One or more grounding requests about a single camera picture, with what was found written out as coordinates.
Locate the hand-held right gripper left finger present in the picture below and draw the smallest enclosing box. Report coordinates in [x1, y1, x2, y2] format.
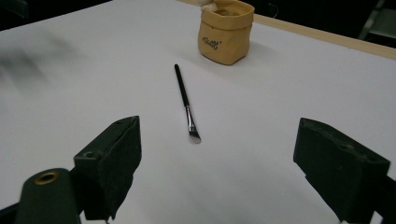
[74, 115, 143, 222]

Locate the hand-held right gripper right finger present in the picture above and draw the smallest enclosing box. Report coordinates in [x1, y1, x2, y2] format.
[292, 117, 392, 224]

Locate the black makeup brush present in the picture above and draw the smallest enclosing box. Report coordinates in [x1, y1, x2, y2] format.
[174, 63, 203, 145]

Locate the small wooden cup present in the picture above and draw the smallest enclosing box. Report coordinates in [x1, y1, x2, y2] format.
[197, 0, 256, 66]

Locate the white metal stand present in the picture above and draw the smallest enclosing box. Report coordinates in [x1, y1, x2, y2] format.
[358, 0, 396, 40]

